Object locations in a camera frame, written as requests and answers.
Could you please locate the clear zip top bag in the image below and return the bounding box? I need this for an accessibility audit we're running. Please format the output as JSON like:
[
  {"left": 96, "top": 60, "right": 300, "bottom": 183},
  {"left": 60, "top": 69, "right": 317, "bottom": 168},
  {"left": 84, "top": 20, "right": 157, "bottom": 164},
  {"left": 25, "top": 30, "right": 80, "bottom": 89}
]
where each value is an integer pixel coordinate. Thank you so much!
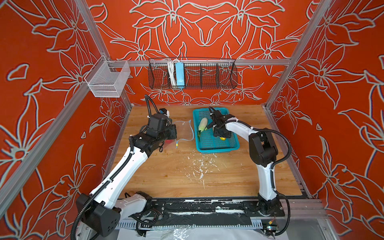
[{"left": 164, "top": 120, "right": 195, "bottom": 150}]

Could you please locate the dark eggplant toy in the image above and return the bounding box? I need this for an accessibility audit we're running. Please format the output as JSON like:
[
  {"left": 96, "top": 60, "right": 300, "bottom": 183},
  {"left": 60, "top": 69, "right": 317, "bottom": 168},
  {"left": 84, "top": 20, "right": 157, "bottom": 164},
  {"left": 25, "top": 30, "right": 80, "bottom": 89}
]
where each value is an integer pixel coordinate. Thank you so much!
[{"left": 205, "top": 122, "right": 215, "bottom": 130}]

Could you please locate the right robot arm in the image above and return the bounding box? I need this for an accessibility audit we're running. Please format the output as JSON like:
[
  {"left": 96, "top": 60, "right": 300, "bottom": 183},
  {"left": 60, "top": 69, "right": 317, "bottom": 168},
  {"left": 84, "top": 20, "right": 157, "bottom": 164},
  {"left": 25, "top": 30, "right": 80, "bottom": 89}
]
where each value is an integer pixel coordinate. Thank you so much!
[{"left": 207, "top": 107, "right": 292, "bottom": 238}]

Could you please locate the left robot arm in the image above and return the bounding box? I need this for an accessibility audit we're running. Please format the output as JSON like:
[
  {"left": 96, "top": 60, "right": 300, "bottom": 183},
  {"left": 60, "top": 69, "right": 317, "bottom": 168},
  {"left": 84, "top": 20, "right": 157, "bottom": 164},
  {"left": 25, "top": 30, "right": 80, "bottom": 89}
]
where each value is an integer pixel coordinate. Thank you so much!
[{"left": 70, "top": 95, "right": 177, "bottom": 240}]

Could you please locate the white radish toy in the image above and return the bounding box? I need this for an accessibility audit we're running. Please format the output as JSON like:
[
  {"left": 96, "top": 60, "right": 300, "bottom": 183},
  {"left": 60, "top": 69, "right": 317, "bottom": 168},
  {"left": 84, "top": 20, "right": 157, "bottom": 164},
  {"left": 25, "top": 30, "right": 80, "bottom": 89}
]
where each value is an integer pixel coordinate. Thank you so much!
[{"left": 197, "top": 118, "right": 208, "bottom": 138}]

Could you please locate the teal plastic basket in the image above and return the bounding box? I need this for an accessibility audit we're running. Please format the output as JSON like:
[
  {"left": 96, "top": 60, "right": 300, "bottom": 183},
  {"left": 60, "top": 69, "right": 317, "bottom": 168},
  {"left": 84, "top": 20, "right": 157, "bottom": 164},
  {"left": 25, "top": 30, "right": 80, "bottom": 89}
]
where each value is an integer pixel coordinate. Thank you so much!
[{"left": 193, "top": 108, "right": 240, "bottom": 154}]

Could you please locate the light blue box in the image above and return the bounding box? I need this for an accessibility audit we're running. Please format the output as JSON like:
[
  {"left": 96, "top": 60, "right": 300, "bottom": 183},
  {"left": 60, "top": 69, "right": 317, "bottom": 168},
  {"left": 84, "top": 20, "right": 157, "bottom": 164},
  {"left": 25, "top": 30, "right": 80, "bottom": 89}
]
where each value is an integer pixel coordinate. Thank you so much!
[{"left": 175, "top": 62, "right": 185, "bottom": 89}]

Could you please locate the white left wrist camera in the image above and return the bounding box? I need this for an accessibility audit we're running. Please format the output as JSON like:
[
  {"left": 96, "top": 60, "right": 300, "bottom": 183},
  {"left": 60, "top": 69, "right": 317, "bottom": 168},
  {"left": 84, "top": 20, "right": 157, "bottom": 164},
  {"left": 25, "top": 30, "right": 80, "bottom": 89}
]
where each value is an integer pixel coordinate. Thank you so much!
[{"left": 159, "top": 108, "right": 170, "bottom": 118}]

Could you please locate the black wire wall basket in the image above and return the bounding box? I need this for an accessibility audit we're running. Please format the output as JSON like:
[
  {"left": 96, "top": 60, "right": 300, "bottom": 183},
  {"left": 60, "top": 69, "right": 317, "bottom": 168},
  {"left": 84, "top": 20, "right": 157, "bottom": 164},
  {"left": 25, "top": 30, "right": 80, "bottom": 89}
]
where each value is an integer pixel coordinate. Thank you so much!
[{"left": 148, "top": 57, "right": 239, "bottom": 90}]

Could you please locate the white cable bundle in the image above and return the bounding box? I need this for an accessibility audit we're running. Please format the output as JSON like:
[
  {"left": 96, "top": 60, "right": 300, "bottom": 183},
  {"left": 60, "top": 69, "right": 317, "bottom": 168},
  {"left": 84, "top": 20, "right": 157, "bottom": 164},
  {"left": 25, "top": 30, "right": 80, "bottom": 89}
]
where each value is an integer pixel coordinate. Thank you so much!
[{"left": 167, "top": 59, "right": 177, "bottom": 88}]

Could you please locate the clear plastic wall bin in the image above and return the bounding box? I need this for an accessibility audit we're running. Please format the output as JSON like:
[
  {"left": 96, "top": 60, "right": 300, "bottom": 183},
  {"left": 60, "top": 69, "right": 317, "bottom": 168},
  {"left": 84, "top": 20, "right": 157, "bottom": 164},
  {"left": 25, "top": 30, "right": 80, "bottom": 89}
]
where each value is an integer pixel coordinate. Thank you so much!
[{"left": 85, "top": 55, "right": 131, "bottom": 98}]

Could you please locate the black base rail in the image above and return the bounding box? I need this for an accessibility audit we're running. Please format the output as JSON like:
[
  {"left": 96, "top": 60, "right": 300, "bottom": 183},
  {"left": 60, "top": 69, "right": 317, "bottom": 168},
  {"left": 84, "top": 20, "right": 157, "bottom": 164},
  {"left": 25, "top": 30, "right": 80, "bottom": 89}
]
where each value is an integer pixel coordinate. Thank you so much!
[{"left": 125, "top": 197, "right": 286, "bottom": 229}]

